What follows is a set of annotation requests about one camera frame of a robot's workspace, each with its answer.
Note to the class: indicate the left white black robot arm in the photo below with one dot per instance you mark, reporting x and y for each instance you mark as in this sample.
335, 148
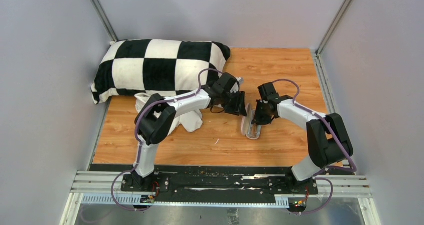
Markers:
153, 123

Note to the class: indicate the black white checkered pillow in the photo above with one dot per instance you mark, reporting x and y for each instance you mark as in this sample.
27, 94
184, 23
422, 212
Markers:
155, 66

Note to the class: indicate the amber transparent sunglasses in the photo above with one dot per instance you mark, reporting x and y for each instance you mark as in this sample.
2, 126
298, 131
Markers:
254, 132

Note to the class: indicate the left aluminium frame post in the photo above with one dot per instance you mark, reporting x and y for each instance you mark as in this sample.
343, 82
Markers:
104, 20

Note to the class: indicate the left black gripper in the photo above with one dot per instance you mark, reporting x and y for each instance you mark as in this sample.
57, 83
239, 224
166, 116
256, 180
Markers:
239, 108

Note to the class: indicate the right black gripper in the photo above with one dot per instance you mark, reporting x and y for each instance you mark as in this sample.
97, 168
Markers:
258, 119

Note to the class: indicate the aluminium frame post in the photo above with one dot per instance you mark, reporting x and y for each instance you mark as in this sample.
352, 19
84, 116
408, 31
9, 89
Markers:
104, 20
333, 26

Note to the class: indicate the aluminium slotted rail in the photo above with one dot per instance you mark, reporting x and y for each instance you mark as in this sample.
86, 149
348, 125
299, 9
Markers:
107, 188

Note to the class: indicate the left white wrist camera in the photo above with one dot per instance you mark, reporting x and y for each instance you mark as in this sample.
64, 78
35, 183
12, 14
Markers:
240, 80

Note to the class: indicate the pink glasses case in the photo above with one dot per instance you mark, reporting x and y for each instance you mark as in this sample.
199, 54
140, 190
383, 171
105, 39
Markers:
248, 129

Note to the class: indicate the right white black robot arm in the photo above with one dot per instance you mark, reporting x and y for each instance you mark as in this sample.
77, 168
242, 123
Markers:
327, 138

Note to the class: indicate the white crumpled cloth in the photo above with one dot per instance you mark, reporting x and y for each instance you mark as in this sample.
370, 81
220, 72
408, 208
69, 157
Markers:
191, 121

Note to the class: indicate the right aluminium frame post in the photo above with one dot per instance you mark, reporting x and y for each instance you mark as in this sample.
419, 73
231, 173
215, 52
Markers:
333, 26

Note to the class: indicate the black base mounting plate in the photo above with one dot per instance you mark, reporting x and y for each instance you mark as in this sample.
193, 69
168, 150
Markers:
219, 184

